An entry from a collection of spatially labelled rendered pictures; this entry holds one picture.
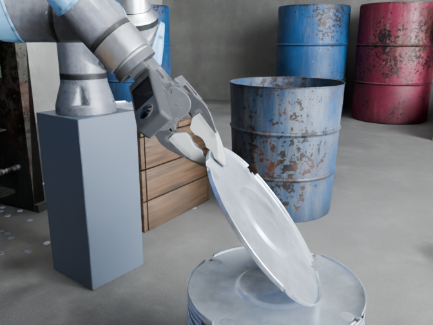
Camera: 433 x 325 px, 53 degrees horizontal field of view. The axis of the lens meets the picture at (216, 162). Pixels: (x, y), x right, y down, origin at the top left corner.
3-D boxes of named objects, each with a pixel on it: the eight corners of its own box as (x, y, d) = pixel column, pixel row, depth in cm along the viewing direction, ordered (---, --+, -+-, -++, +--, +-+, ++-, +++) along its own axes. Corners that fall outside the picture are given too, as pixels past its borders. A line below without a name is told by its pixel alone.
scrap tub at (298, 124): (345, 195, 182) (355, 78, 169) (320, 234, 146) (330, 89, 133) (252, 181, 201) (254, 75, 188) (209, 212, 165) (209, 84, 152)
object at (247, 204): (292, 214, 89) (295, 212, 88) (339, 340, 64) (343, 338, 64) (199, 120, 75) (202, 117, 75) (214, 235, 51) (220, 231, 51)
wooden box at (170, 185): (209, 199, 177) (209, 114, 168) (145, 233, 147) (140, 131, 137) (137, 182, 199) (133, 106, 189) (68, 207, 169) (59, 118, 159)
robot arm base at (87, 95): (128, 110, 115) (125, 71, 112) (79, 118, 103) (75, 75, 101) (92, 105, 124) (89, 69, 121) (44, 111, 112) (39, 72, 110)
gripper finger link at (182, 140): (223, 159, 73) (187, 117, 72) (220, 170, 68) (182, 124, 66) (209, 171, 74) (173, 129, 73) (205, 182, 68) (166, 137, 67)
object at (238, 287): (253, 234, 92) (253, 231, 92) (392, 281, 75) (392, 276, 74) (150, 293, 71) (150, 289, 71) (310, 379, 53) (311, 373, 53)
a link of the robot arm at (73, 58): (66, 71, 117) (61, 17, 113) (117, 70, 117) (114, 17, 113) (51, 74, 105) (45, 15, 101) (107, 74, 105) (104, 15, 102)
